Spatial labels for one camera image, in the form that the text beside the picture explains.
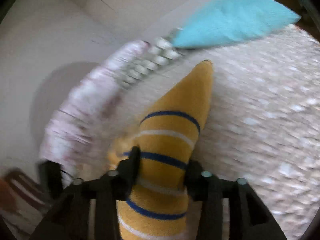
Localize beige dotted quilted bedspread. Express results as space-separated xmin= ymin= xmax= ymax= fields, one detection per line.
xmin=75 ymin=24 xmax=320 ymax=240

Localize turquoise pillow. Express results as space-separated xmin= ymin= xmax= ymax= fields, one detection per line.
xmin=172 ymin=0 xmax=300 ymax=49

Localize white glossy wardrobe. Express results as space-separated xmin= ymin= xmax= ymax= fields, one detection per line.
xmin=0 ymin=0 xmax=233 ymax=63

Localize yellow striped knit garment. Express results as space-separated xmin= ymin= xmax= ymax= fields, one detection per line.
xmin=109 ymin=60 xmax=213 ymax=239

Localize pink floral comforter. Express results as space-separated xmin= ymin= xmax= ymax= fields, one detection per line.
xmin=39 ymin=40 xmax=150 ymax=171

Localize olive sheep print pillow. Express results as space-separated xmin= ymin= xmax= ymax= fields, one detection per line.
xmin=116 ymin=28 xmax=188 ymax=89

